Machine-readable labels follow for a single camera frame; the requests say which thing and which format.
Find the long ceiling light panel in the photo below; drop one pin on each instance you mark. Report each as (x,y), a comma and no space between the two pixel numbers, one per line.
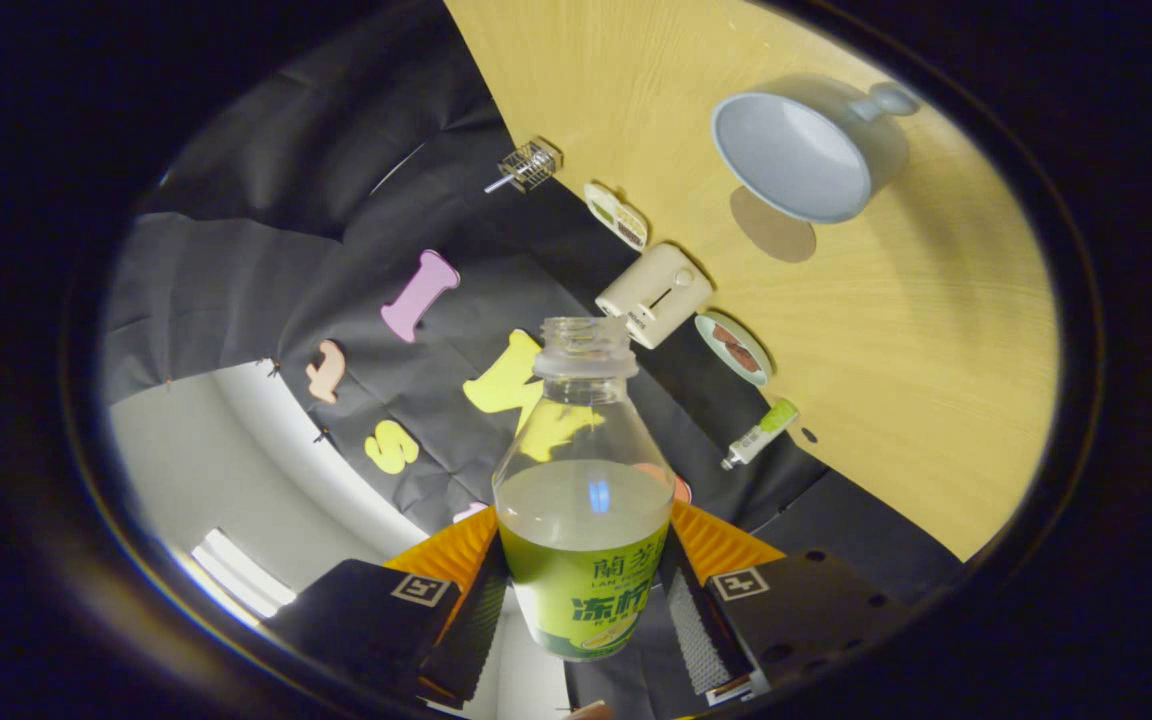
(236,575)

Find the small clear glass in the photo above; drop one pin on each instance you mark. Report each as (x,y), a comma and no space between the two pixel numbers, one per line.
(534,165)

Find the pale green plate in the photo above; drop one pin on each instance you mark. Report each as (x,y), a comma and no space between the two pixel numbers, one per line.
(758,372)

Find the wooden table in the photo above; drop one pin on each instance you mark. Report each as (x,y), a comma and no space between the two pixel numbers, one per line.
(916,350)

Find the round brown coaster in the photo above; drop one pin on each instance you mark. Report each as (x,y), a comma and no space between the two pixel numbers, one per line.
(776,242)

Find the green label juice bottle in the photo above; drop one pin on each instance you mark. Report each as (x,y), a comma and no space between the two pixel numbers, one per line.
(581,600)

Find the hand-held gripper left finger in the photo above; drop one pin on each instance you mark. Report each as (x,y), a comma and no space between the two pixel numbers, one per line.
(476,630)

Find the white divided snack tray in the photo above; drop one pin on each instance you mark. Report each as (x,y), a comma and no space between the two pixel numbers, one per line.
(616,215)

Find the white straw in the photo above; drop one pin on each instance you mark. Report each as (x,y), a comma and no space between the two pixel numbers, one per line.
(496,184)

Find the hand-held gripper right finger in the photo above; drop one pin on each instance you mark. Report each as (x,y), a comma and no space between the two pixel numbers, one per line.
(696,640)

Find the brown bread piece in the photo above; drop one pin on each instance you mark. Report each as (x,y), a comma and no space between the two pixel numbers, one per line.
(744,358)
(724,335)

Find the white and green tube bottle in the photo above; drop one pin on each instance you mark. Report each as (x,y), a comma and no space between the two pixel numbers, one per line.
(761,432)

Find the white toaster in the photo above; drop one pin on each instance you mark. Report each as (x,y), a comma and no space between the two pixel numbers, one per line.
(651,290)

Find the white cup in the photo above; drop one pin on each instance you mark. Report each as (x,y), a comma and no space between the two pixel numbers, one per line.
(786,160)

